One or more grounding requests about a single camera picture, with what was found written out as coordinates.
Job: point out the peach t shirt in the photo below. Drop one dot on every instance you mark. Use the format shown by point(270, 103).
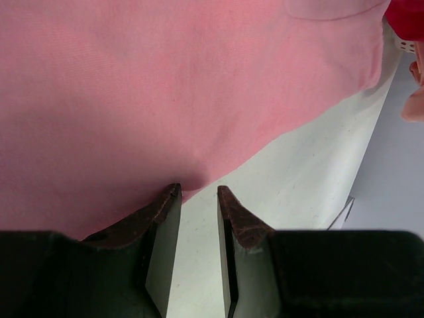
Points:
point(413, 108)

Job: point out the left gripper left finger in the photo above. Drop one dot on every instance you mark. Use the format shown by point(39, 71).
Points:
point(124, 270)

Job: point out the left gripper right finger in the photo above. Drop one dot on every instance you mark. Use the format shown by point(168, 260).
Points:
point(315, 273)

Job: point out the pink t shirt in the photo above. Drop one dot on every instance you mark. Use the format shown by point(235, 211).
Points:
point(104, 103)

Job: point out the white plastic basket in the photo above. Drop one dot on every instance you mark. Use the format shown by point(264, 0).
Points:
point(406, 46)

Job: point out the red t shirt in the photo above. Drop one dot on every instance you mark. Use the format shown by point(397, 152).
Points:
point(406, 18)

